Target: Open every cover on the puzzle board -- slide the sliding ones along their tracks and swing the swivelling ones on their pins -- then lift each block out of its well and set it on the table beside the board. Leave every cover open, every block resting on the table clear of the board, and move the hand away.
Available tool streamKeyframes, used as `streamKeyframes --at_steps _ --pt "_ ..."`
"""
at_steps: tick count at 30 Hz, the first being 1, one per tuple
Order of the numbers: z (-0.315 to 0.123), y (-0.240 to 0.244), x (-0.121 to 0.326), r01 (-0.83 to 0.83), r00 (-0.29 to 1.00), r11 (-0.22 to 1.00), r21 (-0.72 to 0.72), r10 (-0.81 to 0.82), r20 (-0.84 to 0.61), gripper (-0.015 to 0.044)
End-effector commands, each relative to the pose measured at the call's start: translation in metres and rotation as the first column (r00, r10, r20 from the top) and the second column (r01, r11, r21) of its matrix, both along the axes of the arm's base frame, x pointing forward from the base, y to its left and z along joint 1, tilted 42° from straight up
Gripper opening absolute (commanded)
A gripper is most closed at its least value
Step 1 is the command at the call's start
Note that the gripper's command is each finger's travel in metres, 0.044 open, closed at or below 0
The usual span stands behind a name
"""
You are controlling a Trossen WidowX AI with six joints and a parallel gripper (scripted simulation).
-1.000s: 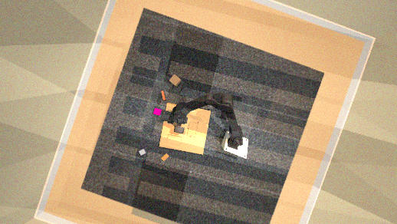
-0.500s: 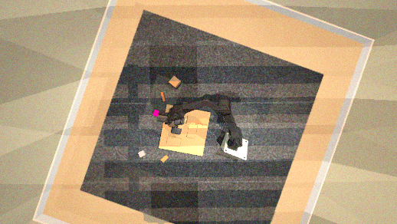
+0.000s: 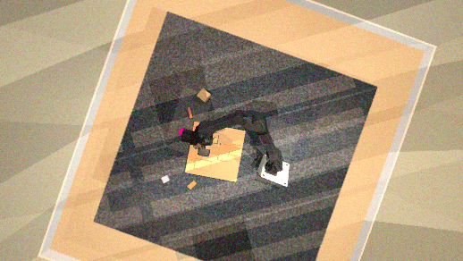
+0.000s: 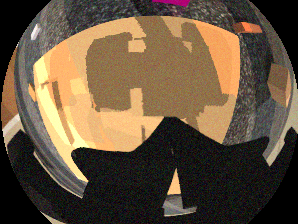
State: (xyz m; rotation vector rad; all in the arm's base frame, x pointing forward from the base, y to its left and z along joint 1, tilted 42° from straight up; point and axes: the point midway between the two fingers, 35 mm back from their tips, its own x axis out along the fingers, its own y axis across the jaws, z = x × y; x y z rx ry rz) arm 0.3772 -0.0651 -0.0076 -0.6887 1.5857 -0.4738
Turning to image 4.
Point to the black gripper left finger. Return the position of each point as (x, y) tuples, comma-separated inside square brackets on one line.
[(150, 166)]

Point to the tan cube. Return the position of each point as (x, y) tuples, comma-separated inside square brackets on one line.
[(279, 84)]

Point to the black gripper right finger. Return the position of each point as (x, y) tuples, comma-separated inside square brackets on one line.
[(202, 162)]

